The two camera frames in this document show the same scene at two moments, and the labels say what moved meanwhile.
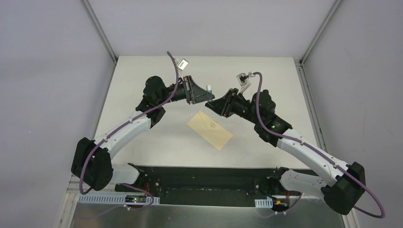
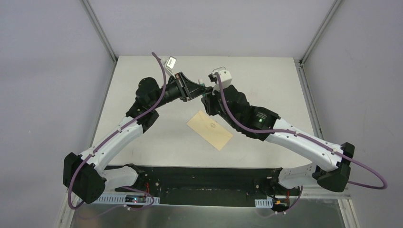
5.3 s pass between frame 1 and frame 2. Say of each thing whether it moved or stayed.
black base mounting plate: stayed
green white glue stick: moved
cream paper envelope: stayed
